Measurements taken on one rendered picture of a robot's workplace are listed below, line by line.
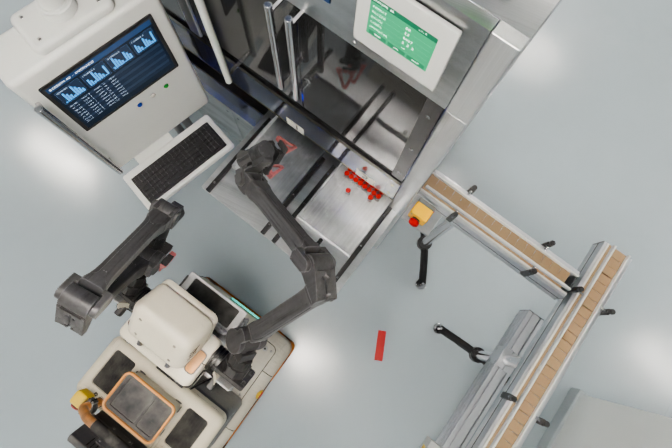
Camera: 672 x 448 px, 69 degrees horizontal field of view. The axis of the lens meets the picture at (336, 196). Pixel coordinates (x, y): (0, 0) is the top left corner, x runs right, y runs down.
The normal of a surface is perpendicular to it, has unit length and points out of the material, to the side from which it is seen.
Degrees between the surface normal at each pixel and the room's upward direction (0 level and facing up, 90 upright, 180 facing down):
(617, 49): 0
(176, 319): 42
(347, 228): 0
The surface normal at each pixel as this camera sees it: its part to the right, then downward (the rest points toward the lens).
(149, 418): 0.04, -0.25
